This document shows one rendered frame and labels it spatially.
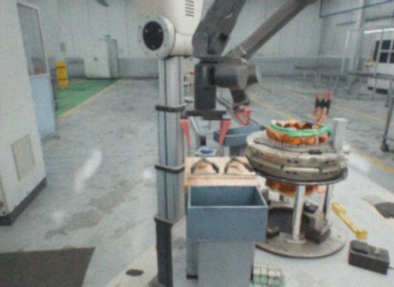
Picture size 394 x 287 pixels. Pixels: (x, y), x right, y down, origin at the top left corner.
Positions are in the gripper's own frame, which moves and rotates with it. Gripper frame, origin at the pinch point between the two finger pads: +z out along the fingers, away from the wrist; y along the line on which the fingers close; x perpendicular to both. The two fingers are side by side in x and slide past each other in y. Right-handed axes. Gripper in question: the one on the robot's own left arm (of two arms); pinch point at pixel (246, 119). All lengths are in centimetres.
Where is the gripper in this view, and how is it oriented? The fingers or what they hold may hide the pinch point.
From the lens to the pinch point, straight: 122.4
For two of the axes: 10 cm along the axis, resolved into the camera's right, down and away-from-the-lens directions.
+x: -9.2, 2.4, 2.9
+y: 1.5, -4.8, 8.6
